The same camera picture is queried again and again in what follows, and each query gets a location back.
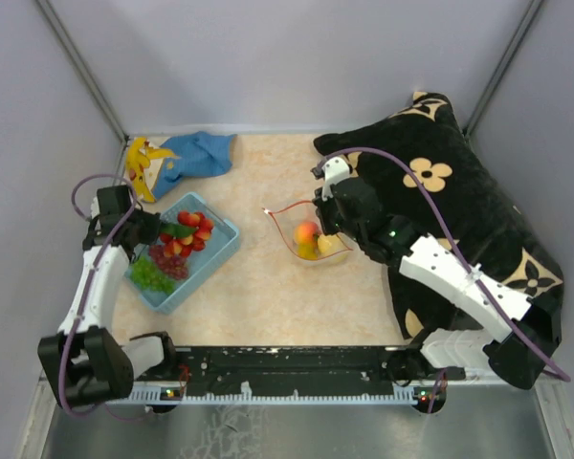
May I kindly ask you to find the yellow pear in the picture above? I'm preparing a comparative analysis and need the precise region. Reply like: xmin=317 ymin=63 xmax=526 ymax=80
xmin=317 ymin=234 xmax=347 ymax=258

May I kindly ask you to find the orange peach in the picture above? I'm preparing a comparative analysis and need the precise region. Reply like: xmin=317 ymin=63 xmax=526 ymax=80
xmin=294 ymin=221 xmax=320 ymax=244

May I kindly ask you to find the clear zip bag orange zipper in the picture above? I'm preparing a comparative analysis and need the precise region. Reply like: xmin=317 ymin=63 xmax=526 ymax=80
xmin=263 ymin=200 xmax=354 ymax=267

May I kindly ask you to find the yellow mango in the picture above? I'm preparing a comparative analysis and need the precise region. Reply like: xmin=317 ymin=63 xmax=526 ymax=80
xmin=297 ymin=243 xmax=319 ymax=261

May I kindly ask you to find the light blue plastic basket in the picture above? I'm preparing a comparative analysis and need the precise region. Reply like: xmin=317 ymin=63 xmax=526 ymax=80
xmin=125 ymin=192 xmax=240 ymax=315

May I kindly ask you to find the red strawberry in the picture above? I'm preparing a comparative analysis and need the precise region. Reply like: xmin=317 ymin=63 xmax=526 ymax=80
xmin=199 ymin=218 xmax=214 ymax=231
xmin=193 ymin=228 xmax=211 ymax=241
xmin=177 ymin=211 xmax=202 ymax=228

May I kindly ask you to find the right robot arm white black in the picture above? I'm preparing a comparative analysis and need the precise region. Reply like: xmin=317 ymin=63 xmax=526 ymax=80
xmin=312 ymin=179 xmax=562 ymax=389

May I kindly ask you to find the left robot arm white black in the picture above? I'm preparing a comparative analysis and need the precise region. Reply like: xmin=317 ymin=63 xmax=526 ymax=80
xmin=37 ymin=185 xmax=180 ymax=416

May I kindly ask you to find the green grape bunch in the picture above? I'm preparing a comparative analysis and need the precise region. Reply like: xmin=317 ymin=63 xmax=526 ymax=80
xmin=129 ymin=256 xmax=175 ymax=295

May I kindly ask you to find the purple grape bunch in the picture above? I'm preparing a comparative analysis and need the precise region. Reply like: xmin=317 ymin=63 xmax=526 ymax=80
xmin=148 ymin=245 xmax=188 ymax=281

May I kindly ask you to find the yellow pikachu plush toy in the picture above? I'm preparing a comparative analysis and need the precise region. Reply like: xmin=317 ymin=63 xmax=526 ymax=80
xmin=125 ymin=137 xmax=179 ymax=203

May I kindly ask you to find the black floral pillow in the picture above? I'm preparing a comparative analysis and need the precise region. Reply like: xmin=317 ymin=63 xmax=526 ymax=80
xmin=313 ymin=92 xmax=564 ymax=312

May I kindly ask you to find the blue cloth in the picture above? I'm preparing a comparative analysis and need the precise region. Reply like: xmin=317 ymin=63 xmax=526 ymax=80
xmin=152 ymin=131 xmax=236 ymax=201

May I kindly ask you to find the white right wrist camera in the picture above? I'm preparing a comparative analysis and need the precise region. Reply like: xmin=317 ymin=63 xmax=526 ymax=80
xmin=321 ymin=157 xmax=351 ymax=201

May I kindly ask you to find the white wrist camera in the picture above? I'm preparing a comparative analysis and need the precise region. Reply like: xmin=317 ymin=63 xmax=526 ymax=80
xmin=321 ymin=157 xmax=351 ymax=201
xmin=89 ymin=197 xmax=99 ymax=221

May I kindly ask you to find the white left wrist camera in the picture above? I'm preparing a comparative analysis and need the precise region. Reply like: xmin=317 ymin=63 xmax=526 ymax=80
xmin=89 ymin=197 xmax=99 ymax=221

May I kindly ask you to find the grey slotted cable duct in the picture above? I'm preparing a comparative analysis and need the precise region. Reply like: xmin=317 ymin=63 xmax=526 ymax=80
xmin=115 ymin=383 xmax=432 ymax=406

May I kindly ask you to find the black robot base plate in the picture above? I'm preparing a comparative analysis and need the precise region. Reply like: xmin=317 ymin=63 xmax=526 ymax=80
xmin=139 ymin=345 xmax=437 ymax=397

